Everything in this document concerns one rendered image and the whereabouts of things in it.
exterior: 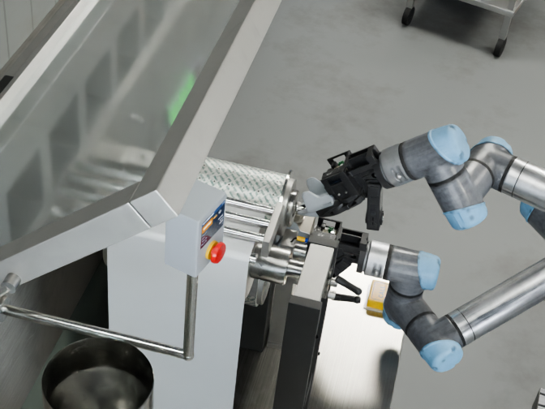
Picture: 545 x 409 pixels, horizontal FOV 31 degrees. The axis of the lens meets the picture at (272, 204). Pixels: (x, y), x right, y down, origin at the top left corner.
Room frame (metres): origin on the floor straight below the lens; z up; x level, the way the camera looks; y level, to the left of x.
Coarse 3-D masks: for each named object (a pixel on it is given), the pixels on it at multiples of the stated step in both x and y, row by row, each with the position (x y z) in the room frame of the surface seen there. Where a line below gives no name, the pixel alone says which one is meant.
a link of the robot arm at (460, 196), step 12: (468, 168) 1.46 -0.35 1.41; (480, 168) 1.47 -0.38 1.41; (444, 180) 1.40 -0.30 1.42; (456, 180) 1.41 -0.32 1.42; (468, 180) 1.42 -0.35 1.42; (480, 180) 1.44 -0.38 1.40; (444, 192) 1.40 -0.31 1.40; (456, 192) 1.39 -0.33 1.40; (468, 192) 1.40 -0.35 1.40; (480, 192) 1.42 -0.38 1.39; (444, 204) 1.39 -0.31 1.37; (456, 204) 1.39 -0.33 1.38; (468, 204) 1.39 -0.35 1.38; (480, 204) 1.40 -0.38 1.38; (456, 216) 1.38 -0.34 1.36; (468, 216) 1.38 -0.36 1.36; (480, 216) 1.39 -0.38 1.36; (456, 228) 1.38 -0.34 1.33; (468, 228) 1.38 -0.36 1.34
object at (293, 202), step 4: (292, 192) 1.48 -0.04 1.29; (296, 192) 1.48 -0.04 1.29; (292, 196) 1.46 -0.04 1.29; (296, 196) 1.47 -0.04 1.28; (292, 200) 1.46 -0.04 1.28; (296, 200) 1.48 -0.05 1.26; (288, 204) 1.45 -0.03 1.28; (292, 204) 1.45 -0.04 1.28; (296, 204) 1.49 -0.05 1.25; (288, 208) 1.44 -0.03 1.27; (292, 208) 1.44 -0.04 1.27; (288, 212) 1.44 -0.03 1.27; (292, 212) 1.44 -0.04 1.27; (288, 216) 1.44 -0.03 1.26; (292, 216) 1.45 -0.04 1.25; (288, 220) 1.43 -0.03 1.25; (292, 220) 1.46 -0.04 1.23; (288, 224) 1.44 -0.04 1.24
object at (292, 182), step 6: (294, 180) 1.50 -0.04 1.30; (288, 186) 1.47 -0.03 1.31; (294, 186) 1.51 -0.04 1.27; (288, 192) 1.45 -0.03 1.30; (288, 198) 1.44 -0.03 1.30; (282, 210) 1.43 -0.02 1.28; (282, 216) 1.42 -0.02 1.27; (282, 222) 1.42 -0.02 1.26; (282, 228) 1.42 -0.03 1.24; (282, 234) 1.43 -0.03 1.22
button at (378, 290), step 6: (372, 282) 1.62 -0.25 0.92; (378, 282) 1.63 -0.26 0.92; (384, 282) 1.63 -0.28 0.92; (372, 288) 1.60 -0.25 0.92; (378, 288) 1.61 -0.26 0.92; (384, 288) 1.61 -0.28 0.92; (372, 294) 1.59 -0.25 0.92; (378, 294) 1.59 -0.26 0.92; (384, 294) 1.59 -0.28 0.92; (372, 300) 1.57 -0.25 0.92; (378, 300) 1.57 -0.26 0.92; (372, 306) 1.57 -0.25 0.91; (378, 306) 1.56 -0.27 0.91
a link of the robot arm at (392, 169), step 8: (384, 152) 1.46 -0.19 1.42; (392, 152) 1.45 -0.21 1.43; (384, 160) 1.45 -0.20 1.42; (392, 160) 1.44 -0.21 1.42; (384, 168) 1.44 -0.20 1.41; (392, 168) 1.43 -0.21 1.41; (400, 168) 1.43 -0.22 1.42; (384, 176) 1.43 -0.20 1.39; (392, 176) 1.43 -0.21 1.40; (400, 176) 1.42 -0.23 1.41; (408, 176) 1.42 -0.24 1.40; (392, 184) 1.44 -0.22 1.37; (400, 184) 1.43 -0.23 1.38
